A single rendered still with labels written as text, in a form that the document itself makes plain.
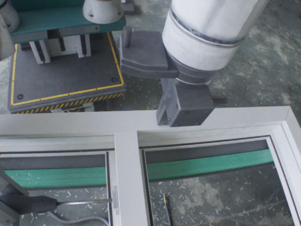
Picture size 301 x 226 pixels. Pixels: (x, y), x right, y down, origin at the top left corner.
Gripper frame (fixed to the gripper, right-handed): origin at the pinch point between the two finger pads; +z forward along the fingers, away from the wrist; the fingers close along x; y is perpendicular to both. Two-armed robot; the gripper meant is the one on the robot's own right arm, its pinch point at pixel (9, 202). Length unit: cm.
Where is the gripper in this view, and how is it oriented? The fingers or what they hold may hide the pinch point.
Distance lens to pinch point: 39.1
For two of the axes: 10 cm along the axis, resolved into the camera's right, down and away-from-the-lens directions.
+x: -2.4, -3.0, 9.3
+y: 8.0, -6.0, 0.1
